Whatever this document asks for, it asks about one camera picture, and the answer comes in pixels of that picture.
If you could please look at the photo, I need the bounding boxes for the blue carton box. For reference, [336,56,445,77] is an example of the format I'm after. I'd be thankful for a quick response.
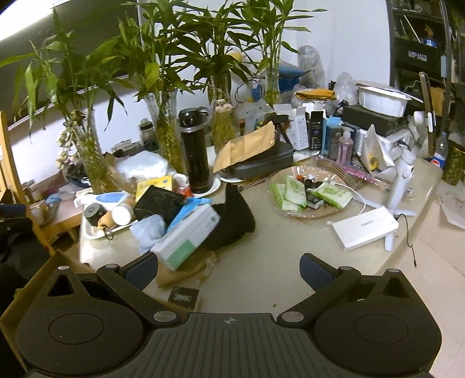
[323,116,343,150]

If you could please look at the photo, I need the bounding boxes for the black cloth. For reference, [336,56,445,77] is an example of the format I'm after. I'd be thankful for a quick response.
[201,183,256,251]

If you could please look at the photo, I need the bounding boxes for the black flat box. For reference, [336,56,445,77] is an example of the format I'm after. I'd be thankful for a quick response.
[341,105,412,138]

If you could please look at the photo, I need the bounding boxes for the white paper bag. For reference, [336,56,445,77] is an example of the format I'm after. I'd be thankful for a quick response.
[361,124,395,174]

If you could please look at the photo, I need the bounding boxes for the white power bank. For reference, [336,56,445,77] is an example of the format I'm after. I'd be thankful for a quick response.
[331,207,399,251]

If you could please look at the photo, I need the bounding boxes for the small black sachet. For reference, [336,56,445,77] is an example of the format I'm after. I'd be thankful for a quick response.
[169,286,201,305]

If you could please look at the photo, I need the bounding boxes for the white tray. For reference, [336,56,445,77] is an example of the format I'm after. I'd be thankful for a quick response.
[79,192,139,240]

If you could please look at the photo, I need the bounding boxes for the black thermos bottle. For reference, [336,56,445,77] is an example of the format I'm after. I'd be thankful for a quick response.
[177,107,212,195]

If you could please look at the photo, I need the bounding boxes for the white plastic basket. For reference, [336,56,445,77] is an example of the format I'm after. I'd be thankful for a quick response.
[355,82,413,118]

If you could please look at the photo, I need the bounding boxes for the white saucer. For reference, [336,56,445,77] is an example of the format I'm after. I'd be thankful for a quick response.
[187,176,222,199]

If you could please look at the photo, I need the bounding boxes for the smartphone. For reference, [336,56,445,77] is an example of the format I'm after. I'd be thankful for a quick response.
[418,72,435,158]

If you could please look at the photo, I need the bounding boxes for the clear plastic bag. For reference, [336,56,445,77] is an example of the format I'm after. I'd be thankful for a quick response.
[297,45,325,88]

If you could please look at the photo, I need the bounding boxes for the brown paper bag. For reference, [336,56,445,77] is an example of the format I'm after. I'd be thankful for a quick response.
[156,247,219,288]

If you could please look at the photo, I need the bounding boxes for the black crate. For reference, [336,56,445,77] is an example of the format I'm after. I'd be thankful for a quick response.
[394,36,446,74]

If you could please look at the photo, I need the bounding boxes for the plastic bottle blue label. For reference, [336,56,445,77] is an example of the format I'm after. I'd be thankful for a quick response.
[430,132,450,170]

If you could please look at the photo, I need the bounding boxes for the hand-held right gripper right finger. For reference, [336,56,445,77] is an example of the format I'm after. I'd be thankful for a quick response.
[277,253,419,325]

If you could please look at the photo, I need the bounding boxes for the black thin cable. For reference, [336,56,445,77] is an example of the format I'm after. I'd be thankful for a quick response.
[397,214,417,267]

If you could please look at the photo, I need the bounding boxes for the pink hand sanitizer bottle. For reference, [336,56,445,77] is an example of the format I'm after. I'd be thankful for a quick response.
[336,127,355,166]

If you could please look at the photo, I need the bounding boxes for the black zip case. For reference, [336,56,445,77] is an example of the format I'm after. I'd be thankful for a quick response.
[218,141,294,181]

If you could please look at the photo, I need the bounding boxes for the white carton box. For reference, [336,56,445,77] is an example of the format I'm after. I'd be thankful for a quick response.
[272,103,310,150]

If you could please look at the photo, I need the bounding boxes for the white phone gimbal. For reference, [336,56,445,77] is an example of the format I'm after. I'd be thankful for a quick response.
[384,109,437,252]

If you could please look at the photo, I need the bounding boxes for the black shelf rack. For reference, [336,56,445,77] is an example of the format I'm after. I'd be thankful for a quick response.
[386,0,465,96]

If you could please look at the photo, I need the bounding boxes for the white plastic bag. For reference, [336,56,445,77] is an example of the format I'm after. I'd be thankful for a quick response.
[108,150,172,179]

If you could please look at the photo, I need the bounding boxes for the black carton box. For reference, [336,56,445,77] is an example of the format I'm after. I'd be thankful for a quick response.
[308,110,325,150]

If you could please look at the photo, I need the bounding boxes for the pink glittery strip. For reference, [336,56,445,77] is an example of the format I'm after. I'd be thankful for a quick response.
[341,165,383,183]

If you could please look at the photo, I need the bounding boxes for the white bottle blue label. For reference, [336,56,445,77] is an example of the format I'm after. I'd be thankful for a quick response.
[74,191,132,208]

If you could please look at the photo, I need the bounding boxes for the brown paper envelope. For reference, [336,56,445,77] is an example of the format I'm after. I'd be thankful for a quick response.
[212,121,276,174]

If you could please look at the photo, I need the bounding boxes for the white green tissue packet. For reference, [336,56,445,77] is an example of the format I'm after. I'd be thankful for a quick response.
[150,204,221,272]

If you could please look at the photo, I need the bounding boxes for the glass jar dark lid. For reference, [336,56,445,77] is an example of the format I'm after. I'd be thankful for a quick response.
[137,119,157,150]

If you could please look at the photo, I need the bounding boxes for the white charging cable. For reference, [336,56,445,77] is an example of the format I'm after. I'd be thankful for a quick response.
[336,183,368,219]

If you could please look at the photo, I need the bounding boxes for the white crumpled paper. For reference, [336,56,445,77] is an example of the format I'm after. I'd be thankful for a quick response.
[437,181,465,230]

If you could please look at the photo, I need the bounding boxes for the blue plastic packet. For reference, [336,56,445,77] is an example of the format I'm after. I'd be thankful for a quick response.
[165,197,212,234]

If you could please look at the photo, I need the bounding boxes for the bamboo plant in glass vase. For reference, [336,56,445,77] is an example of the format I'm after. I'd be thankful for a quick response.
[232,0,328,107]
[182,0,263,154]
[97,0,206,176]
[0,7,128,194]

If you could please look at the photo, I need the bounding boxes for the dark cloth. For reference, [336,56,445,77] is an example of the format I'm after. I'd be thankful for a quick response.
[0,204,49,291]

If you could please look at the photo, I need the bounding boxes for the yellow folded cloth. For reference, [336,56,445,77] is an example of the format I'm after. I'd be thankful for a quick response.
[294,88,337,101]

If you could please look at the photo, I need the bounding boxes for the green wet wipe packet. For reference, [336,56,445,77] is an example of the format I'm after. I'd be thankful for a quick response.
[271,183,302,212]
[285,175,310,208]
[312,182,354,210]

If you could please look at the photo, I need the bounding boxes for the green packets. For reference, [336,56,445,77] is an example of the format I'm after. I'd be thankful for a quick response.
[268,165,364,219]

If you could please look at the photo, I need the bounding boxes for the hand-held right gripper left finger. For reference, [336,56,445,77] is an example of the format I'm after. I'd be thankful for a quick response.
[45,252,183,327]

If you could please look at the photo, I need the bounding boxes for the tan keyring item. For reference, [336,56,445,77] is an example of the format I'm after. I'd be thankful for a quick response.
[97,214,117,240]

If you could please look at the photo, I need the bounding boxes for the light blue cloth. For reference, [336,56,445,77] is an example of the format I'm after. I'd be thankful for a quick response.
[129,214,166,254]

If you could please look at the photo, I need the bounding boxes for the black round jar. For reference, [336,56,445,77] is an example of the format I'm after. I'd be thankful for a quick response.
[83,204,107,228]

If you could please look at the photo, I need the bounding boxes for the yellow medicine box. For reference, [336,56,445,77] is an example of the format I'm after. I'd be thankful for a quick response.
[135,175,174,203]

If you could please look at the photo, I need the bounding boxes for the white round jar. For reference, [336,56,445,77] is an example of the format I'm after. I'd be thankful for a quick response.
[111,202,133,226]

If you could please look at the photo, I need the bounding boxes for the black wallet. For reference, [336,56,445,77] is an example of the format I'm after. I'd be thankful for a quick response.
[134,185,185,224]

